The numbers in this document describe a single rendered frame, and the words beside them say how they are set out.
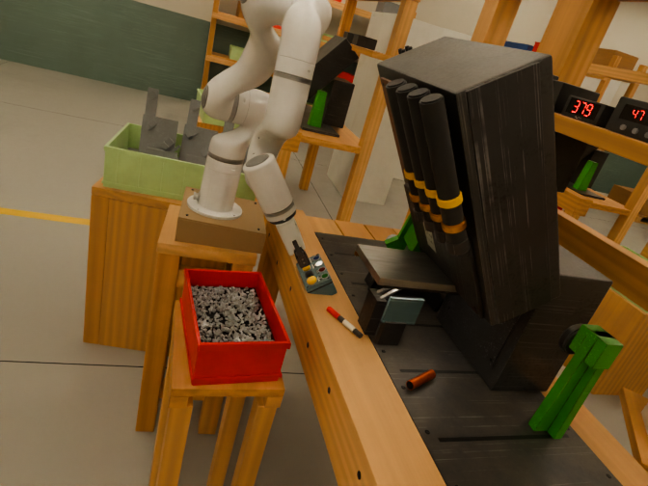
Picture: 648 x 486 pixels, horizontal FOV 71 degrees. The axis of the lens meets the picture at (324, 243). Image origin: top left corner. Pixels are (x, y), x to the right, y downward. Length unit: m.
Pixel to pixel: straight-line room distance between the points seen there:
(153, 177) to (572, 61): 1.53
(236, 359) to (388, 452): 0.38
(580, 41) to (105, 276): 1.95
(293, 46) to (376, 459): 0.86
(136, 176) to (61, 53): 6.41
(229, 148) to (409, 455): 1.02
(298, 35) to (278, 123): 0.19
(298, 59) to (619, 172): 11.45
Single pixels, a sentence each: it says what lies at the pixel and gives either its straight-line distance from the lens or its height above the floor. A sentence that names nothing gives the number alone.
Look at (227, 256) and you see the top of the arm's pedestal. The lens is 1.54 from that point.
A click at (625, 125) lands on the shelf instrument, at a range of 1.22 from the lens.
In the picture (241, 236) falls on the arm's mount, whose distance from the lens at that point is 1.54.
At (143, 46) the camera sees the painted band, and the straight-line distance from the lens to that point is 8.11.
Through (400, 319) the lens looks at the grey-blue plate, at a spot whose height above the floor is 0.98.
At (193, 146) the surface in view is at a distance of 2.22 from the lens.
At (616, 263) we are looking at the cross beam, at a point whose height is 1.24.
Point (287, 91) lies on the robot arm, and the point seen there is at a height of 1.43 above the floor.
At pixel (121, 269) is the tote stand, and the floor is 0.43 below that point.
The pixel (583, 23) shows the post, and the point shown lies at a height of 1.77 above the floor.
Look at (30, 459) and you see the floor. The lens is 2.03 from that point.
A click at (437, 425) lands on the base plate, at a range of 1.07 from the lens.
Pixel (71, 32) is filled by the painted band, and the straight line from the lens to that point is 8.27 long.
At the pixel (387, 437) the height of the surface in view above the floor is 0.90.
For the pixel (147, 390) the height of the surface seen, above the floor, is 0.22.
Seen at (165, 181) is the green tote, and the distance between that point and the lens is 2.00.
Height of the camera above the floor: 1.57
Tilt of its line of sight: 24 degrees down
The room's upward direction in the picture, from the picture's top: 16 degrees clockwise
